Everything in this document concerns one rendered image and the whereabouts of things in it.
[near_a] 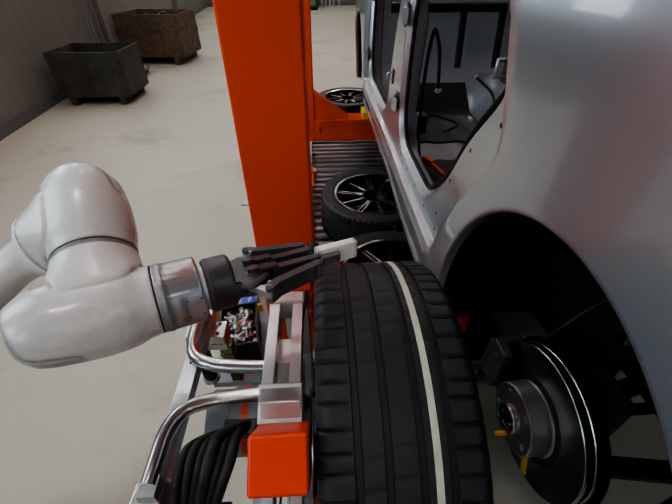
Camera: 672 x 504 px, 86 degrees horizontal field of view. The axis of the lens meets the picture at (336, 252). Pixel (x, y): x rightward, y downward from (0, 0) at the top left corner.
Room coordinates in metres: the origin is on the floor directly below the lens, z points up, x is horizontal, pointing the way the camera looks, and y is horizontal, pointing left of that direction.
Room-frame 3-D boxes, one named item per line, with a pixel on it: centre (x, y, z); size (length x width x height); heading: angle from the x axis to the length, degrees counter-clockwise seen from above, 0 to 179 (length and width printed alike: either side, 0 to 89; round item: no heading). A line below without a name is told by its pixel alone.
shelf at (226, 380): (0.93, 0.36, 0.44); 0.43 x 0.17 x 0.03; 3
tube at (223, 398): (0.28, 0.21, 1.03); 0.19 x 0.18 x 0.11; 93
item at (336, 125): (2.81, -0.09, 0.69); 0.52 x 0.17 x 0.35; 93
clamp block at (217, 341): (0.54, 0.30, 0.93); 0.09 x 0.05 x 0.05; 93
